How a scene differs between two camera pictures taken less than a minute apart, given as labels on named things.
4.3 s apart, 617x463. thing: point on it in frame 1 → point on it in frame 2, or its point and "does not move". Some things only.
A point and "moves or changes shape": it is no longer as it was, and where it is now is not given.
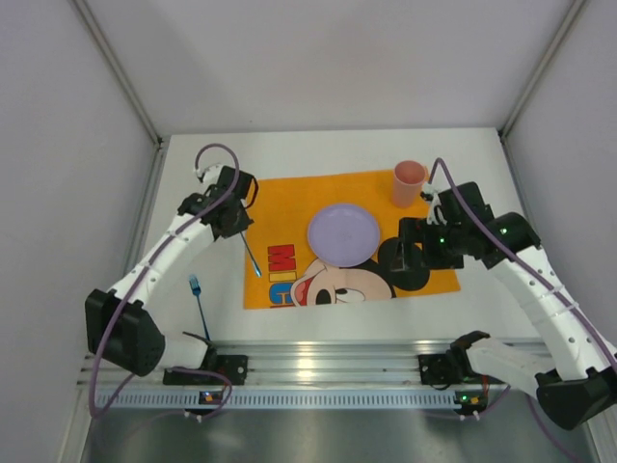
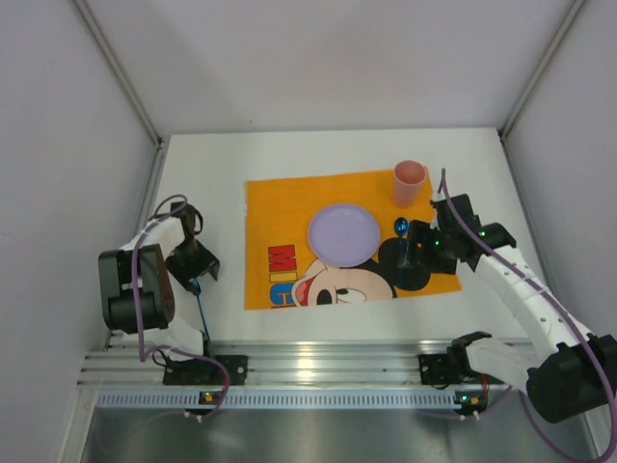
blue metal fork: (196, 289) does not move
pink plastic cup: (408, 183) does not move
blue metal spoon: (256, 266) moves or changes shape
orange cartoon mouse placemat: (290, 273) does not move
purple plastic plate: (343, 234) does not move
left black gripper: (236, 223) → (194, 262)
